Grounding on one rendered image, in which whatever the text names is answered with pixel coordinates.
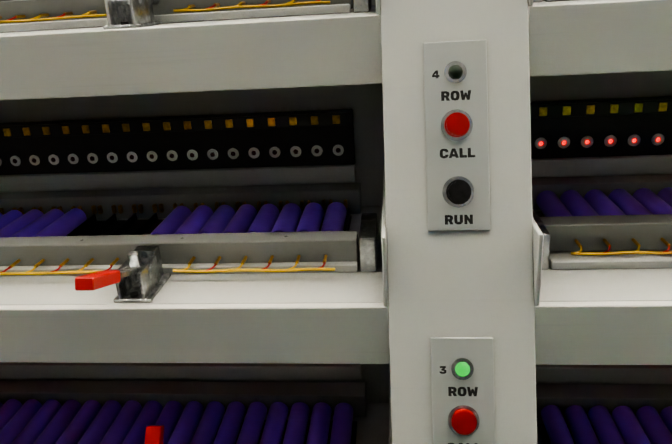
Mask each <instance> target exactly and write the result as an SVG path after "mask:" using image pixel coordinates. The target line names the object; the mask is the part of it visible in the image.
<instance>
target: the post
mask: <svg viewBox="0 0 672 444"><path fill-rule="evenodd" d="M380 8H381V46H382V84H383V122H384V160H385V198H386V235H387V273H388V311H389V349H390V387H391V425H392V444H433V420H432V380H431V340H430V338H431V337H492V338H493V360H494V404H495V444H537V405H536V357H535V309H534V261H533V213H532V165H531V117H530V69H529V22H528V0H380ZM469 40H486V48H487V93H488V137H489V182H490V226H491V229H490V230H452V231H428V219H427V179H426V139H425V98H424V58H423V43H430V42H450V41H469Z"/></svg>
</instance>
